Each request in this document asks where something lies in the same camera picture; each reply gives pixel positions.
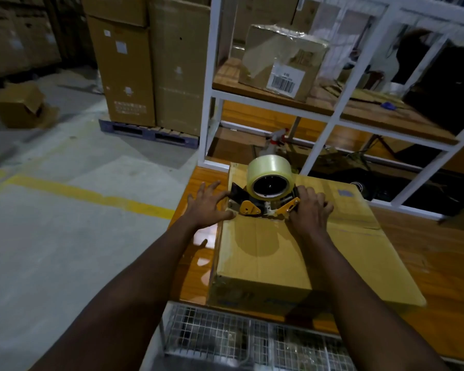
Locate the person's right hand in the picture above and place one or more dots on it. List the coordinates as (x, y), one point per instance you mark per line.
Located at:
(311, 216)

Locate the person's left hand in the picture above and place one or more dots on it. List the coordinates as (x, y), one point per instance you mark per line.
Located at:
(207, 208)

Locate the yellow black tape dispenser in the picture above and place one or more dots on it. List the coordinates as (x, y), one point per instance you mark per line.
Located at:
(251, 207)

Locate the yellow-brown cardboard box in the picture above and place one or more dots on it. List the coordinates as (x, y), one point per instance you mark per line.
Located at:
(263, 258)

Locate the person's left forearm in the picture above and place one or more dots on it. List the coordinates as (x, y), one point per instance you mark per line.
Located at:
(120, 312)

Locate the person's right forearm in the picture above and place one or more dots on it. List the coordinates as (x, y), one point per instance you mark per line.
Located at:
(363, 316)

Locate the flattened cardboard sheet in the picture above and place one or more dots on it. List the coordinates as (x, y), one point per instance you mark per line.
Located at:
(355, 94)

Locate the tall plain cardboard box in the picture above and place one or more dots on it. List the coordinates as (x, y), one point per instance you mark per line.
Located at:
(178, 73)

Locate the taped box with barcode label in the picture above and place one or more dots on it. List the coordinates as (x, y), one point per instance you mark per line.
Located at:
(263, 65)

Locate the small box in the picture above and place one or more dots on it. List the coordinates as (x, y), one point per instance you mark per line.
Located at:
(15, 108)

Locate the wide brown cardboard box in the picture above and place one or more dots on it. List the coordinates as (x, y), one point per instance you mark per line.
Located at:
(112, 7)

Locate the black round-logo device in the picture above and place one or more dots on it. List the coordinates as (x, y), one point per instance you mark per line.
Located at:
(357, 187)

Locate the white spray bottle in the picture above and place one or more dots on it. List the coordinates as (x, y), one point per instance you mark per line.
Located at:
(272, 148)

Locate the blue pallet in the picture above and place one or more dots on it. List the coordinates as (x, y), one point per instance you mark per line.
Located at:
(151, 133)

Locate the wooden shelf board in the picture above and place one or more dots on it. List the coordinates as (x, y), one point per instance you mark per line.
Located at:
(371, 115)

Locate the blue scissors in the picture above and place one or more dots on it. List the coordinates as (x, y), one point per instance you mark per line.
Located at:
(388, 106)

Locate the orange wooden table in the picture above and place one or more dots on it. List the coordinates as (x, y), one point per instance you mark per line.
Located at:
(441, 266)

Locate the black monitor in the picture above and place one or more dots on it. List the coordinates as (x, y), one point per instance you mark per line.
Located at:
(448, 92)

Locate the white metal shelf frame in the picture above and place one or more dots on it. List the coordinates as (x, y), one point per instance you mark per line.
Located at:
(210, 73)

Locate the wall of stacked cartons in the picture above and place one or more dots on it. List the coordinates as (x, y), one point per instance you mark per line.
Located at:
(15, 42)

